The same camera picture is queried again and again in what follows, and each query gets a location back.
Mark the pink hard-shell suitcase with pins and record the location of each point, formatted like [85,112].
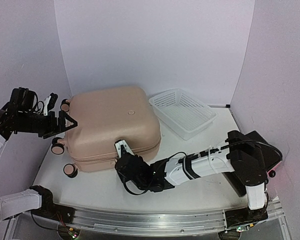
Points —
[104,117]

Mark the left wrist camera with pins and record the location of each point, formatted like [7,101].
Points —
[49,104]

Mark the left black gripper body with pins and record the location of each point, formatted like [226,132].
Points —
[43,128]

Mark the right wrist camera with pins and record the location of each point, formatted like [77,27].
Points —
[117,147]

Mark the black pink tiered rack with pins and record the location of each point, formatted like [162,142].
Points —
[265,155]

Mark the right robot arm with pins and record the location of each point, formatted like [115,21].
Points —
[180,168]

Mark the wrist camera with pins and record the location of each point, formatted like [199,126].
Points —
[117,147]
[49,104]

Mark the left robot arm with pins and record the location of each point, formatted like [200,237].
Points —
[21,115]

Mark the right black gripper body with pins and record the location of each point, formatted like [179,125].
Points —
[141,185]

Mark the white plastic mesh basket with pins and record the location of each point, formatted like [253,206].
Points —
[186,115]

